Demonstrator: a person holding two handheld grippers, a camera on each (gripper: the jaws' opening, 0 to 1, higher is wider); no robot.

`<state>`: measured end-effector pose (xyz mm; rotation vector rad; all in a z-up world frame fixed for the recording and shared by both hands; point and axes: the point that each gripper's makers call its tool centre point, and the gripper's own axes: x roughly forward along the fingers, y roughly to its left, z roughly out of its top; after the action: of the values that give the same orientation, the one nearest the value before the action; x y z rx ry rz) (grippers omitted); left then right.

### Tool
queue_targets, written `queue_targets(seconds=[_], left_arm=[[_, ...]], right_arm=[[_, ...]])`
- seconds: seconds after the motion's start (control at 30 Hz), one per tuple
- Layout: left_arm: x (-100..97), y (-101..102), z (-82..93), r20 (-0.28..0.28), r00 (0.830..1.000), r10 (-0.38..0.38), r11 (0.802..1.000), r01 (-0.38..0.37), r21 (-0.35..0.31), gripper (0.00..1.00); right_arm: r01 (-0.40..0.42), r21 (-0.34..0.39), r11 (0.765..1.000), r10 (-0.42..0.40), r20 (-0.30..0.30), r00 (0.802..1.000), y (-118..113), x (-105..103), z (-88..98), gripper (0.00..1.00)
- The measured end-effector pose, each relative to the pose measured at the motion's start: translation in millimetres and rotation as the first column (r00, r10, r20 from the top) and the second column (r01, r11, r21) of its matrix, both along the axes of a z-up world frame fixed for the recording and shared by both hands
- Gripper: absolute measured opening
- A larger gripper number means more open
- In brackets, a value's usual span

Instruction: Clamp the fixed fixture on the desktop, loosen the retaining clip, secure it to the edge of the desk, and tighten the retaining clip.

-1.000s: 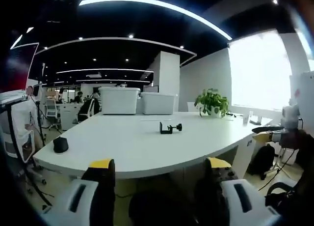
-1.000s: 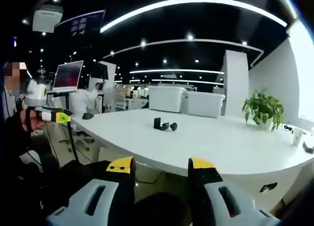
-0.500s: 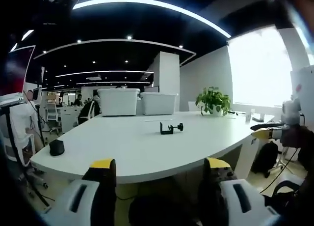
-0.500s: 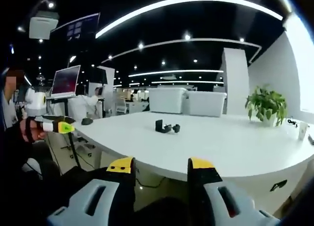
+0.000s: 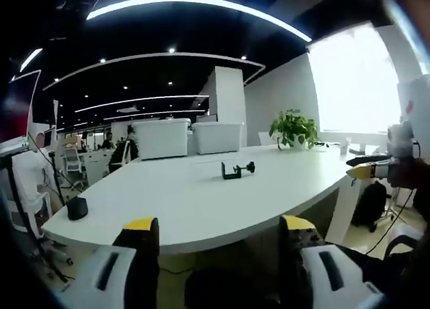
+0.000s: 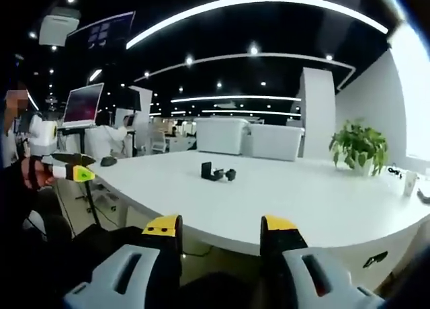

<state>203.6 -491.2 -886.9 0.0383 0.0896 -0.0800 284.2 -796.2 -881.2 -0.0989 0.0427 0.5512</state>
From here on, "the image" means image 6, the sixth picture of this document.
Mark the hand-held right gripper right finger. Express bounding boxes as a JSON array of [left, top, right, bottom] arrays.
[[260, 214, 386, 309]]

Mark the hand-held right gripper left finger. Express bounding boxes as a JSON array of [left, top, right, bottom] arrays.
[[63, 214, 184, 309]]

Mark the black fixed fixture clamp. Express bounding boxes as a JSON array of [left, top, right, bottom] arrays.
[[200, 161, 238, 183]]

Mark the white desk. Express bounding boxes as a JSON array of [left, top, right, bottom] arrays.
[[85, 149, 430, 259]]

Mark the person's left hand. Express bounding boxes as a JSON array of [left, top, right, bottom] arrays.
[[20, 157, 56, 189]]

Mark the black laptop stand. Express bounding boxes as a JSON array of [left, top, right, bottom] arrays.
[[56, 124, 101, 228]]

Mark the open laptop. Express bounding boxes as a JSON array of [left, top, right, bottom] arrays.
[[62, 82, 105, 128]]

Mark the white office chair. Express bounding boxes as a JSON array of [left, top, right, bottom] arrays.
[[150, 130, 169, 155]]

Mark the white ceiling unit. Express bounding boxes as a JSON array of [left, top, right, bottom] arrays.
[[38, 14, 81, 48]]

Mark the large dark hanging screen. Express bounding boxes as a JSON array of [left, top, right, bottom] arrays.
[[65, 10, 136, 51]]

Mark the white plastic storage box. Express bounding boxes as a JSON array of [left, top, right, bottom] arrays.
[[249, 124, 306, 162], [194, 117, 252, 156]]

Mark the small white card box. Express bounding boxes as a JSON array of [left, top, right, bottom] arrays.
[[402, 171, 418, 197]]

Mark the green potted plant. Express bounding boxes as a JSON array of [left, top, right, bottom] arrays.
[[328, 118, 390, 177]]

